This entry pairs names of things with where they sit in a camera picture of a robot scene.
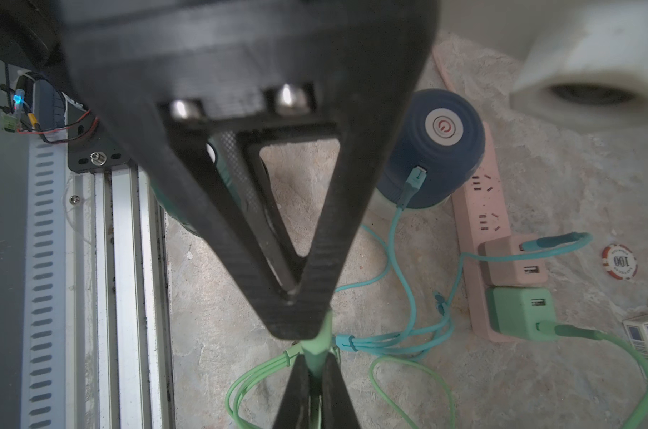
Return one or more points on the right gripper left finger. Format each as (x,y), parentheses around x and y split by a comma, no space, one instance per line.
(294,410)

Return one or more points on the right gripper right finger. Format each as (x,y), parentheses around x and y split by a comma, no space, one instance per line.
(336,405)

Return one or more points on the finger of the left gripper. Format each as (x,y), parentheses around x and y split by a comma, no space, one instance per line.
(164,76)
(251,181)

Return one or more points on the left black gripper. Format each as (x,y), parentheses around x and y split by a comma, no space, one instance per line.
(30,38)

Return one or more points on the green cordless meat grinder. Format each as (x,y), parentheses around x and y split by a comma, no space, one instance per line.
(218,161)

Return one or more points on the green USB charger adapter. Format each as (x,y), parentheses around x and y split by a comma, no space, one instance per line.
(517,311)

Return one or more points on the blue cordless meat grinder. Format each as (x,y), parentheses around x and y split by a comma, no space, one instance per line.
(443,134)

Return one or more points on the pink power strip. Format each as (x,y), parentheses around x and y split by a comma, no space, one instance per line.
(480,215)

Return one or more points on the left controller board green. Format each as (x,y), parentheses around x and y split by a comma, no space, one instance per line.
(19,114)

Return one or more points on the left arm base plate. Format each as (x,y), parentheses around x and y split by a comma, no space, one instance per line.
(91,148)

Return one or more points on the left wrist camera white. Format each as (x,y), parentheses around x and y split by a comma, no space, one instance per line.
(588,71)

